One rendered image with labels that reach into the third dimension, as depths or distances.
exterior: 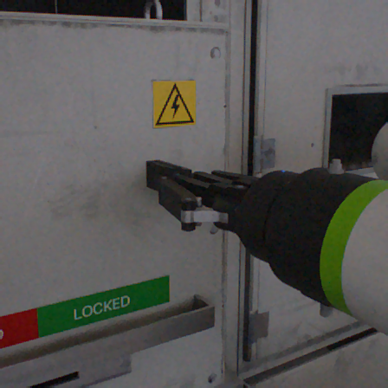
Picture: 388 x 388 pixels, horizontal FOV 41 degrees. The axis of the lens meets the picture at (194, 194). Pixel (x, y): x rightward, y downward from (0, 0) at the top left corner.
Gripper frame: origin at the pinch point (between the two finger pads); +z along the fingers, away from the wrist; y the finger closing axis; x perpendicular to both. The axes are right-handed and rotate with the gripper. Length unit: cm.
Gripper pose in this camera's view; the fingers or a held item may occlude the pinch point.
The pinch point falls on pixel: (168, 178)
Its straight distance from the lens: 56.2
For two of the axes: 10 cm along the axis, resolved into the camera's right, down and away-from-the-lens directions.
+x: 0.0, -9.7, -2.4
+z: -5.5, -2.0, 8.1
